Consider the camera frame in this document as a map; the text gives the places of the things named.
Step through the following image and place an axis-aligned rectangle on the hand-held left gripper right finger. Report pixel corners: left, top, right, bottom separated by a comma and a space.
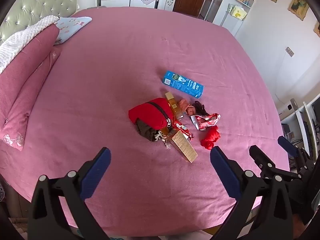
209, 145, 293, 240

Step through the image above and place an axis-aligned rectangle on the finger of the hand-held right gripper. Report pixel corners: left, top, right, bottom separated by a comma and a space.
277, 135, 316, 173
249, 145, 301, 181

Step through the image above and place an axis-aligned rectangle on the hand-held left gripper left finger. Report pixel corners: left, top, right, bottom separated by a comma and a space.
27, 147, 112, 240

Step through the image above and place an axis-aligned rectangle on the red silver snack bag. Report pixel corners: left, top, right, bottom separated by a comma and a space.
190, 113, 221, 132

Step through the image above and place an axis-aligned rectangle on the small red snack wrapper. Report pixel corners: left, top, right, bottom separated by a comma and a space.
174, 120, 194, 140

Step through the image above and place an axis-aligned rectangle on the orange liquid bottle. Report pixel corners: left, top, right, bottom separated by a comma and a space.
164, 92, 185, 119

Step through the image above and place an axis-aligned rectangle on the computer desk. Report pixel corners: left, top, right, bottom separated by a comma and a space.
279, 100, 320, 162

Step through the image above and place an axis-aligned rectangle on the red yarn bundle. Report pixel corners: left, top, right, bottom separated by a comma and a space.
200, 125, 222, 151

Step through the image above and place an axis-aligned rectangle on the computer monitor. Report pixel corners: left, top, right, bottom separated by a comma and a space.
311, 100, 320, 142

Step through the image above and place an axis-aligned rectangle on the brown cardboard box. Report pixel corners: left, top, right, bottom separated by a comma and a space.
161, 129, 198, 164

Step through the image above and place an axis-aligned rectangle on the dark maroon scrunchie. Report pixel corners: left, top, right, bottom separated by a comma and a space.
191, 101, 208, 115

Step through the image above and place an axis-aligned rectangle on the red zipper pouch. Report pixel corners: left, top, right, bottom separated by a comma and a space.
128, 98, 174, 133

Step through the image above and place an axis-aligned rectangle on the pink floral embroidered pillow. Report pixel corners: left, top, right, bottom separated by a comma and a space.
0, 46, 63, 152

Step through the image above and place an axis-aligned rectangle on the blue carton box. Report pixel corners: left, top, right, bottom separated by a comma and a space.
162, 70, 204, 99

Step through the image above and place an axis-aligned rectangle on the plain pink pillow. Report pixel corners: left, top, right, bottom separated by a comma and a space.
0, 24, 60, 127

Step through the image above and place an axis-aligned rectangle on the yellow box on shelf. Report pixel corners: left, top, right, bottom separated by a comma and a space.
229, 4, 248, 19

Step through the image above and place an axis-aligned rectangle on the blue patterned pillow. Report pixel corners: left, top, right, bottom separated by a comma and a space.
53, 16, 93, 46

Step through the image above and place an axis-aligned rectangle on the white knitted blanket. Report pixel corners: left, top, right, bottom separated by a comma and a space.
0, 15, 60, 74

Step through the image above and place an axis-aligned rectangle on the glass sliding door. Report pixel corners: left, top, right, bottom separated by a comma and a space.
200, 0, 233, 22

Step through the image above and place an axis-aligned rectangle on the tufted grey headboard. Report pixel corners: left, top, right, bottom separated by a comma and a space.
0, 0, 83, 45

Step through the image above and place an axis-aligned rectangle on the small white cabinet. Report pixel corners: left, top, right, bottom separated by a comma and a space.
157, 0, 179, 12

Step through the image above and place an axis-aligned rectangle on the olive drawstring bag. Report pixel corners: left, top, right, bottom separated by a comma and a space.
135, 119, 167, 147

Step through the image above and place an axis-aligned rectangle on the thin wall cable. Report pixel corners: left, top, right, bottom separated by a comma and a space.
274, 51, 288, 104

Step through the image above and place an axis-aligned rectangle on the white wall shelf unit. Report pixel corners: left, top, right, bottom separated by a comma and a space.
220, 0, 263, 37

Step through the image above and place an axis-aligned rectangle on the large framed wall picture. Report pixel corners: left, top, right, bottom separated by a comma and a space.
287, 0, 310, 21

